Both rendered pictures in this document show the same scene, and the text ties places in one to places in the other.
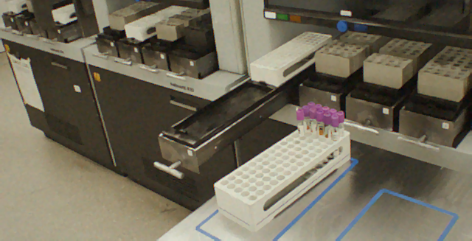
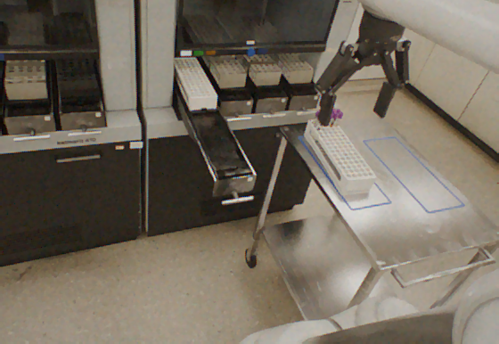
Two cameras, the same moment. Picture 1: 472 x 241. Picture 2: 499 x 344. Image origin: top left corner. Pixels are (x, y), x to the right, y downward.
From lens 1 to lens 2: 1.30 m
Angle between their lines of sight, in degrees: 60
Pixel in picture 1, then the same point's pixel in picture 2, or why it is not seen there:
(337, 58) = (237, 75)
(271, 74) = (213, 101)
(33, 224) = not seen: outside the picture
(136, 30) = not seen: outside the picture
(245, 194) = (361, 175)
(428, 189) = (372, 131)
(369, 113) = (272, 105)
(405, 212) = (383, 145)
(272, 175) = (349, 159)
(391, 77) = (273, 78)
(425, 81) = (293, 76)
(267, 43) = (170, 76)
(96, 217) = not seen: outside the picture
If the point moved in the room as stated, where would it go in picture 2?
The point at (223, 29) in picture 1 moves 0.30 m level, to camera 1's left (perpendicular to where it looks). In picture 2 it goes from (118, 73) to (52, 113)
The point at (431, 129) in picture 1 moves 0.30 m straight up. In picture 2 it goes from (307, 102) to (328, 34)
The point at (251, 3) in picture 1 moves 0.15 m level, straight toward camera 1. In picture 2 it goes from (159, 45) to (195, 60)
